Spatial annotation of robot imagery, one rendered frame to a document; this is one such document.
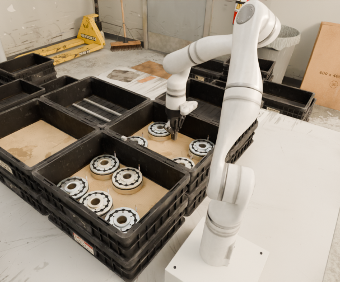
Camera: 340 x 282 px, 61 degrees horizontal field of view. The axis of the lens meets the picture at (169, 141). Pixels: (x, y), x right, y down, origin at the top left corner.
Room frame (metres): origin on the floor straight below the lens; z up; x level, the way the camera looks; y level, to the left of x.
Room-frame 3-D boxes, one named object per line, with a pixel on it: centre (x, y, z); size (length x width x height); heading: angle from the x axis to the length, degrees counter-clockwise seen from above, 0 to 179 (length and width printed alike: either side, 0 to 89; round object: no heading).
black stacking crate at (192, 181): (0.90, 0.00, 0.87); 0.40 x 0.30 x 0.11; 55
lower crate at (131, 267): (0.66, 0.18, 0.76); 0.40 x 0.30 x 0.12; 55
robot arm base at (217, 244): (0.50, -0.15, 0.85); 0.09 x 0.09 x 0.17; 69
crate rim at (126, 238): (0.66, 0.18, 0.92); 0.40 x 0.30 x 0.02; 55
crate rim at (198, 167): (0.90, 0.00, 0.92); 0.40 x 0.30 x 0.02; 55
